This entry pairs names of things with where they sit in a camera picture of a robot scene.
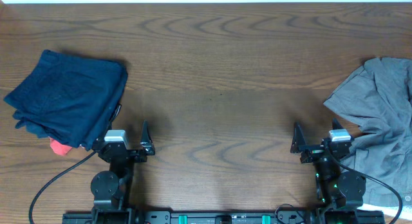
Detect folded navy blue garment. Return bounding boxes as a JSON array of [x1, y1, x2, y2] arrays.
[[4, 50, 128, 149]]

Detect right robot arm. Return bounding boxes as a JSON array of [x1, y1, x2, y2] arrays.
[[290, 119, 366, 223]]

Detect grey shorts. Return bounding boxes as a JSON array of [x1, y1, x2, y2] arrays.
[[324, 57, 411, 207]]

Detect red cloth under stack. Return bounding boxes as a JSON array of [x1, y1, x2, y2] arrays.
[[49, 137, 72, 156]]

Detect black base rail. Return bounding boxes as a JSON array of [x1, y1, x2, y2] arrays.
[[62, 208, 385, 224]]

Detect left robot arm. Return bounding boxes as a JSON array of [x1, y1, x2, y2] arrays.
[[90, 120, 155, 224]]

